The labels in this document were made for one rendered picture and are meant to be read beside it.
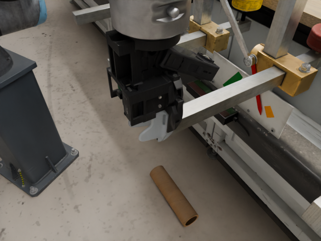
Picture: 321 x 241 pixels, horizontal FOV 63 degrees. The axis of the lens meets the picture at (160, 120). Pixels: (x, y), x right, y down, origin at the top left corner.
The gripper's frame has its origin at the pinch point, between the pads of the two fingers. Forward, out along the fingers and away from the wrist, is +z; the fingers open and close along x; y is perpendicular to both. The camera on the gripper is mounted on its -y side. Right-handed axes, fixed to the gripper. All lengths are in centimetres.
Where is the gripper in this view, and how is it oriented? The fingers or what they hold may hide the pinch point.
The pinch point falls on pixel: (162, 133)
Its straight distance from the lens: 46.0
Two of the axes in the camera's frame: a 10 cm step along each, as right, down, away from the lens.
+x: 5.1, 6.2, -6.0
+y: -8.6, 3.5, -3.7
